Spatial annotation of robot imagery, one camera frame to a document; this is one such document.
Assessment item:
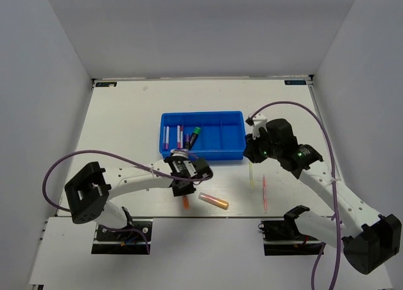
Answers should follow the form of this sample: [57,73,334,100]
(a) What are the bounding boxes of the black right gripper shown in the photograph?
[243,128,282,164]

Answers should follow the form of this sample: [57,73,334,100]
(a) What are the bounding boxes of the thin yellow highlighter pen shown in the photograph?
[249,162,254,190]

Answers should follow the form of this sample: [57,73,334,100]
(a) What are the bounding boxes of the orange grey highlighter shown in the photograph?
[183,196,190,210]

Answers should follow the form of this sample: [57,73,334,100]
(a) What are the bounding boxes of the thin pink highlighter pen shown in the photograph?
[262,175,268,213]

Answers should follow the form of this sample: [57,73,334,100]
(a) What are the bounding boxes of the yellow orange highlighter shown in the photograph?
[198,192,229,210]

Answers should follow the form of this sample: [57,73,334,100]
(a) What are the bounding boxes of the purple black highlighter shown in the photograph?
[184,134,190,150]

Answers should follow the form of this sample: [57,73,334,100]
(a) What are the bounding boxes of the green black highlighter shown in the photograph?
[188,127,201,150]

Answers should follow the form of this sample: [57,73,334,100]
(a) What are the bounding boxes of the magenta capped white marker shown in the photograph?
[177,125,183,149]

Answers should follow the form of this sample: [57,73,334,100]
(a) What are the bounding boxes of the pink capped white marker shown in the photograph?
[165,126,170,150]

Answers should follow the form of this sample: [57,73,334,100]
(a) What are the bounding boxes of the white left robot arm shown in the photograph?
[64,153,213,239]

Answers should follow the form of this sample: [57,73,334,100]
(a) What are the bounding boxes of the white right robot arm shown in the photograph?
[244,114,402,274]

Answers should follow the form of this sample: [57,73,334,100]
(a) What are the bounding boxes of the blue plastic divided tray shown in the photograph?
[159,111,246,161]

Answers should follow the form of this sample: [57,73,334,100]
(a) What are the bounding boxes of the right corner label sticker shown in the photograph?
[284,80,307,86]

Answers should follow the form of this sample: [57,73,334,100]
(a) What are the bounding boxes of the corner label sticker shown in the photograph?
[284,80,307,86]
[95,82,117,87]

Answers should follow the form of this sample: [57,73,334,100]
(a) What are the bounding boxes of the left corner label sticker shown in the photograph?
[95,82,117,87]

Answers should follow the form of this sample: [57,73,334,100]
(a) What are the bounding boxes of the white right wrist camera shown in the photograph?
[245,113,268,140]

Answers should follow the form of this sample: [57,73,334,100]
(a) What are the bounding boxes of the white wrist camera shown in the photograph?
[245,113,268,140]
[170,148,189,159]

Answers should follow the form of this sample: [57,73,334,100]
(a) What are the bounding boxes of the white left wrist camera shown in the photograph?
[170,148,189,159]

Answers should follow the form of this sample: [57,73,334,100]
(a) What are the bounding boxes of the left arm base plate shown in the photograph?
[91,226,149,255]

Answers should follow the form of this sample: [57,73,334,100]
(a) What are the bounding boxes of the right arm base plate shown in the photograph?
[258,220,322,256]

